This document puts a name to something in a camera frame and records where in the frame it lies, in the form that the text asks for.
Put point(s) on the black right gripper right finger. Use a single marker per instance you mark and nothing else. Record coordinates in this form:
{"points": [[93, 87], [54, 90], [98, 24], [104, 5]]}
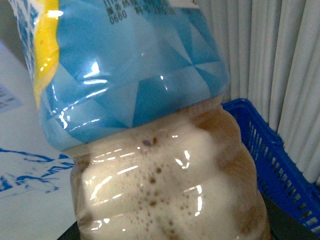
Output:
{"points": [[283, 226]]}

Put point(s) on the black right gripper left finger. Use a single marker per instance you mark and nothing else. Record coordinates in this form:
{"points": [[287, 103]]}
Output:
{"points": [[72, 233]]}

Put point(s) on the brown drink bottle red cap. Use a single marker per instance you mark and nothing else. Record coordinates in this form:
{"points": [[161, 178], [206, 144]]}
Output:
{"points": [[132, 91]]}

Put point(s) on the blue plastic shopping basket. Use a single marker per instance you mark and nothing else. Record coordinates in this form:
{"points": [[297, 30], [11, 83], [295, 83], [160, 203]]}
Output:
{"points": [[277, 176]]}

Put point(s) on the white chest freezer blue rim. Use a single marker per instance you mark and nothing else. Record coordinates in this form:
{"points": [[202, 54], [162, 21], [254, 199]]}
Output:
{"points": [[35, 195]]}

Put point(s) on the white vertical blinds curtain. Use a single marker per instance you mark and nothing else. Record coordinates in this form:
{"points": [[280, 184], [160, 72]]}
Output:
{"points": [[272, 50]]}

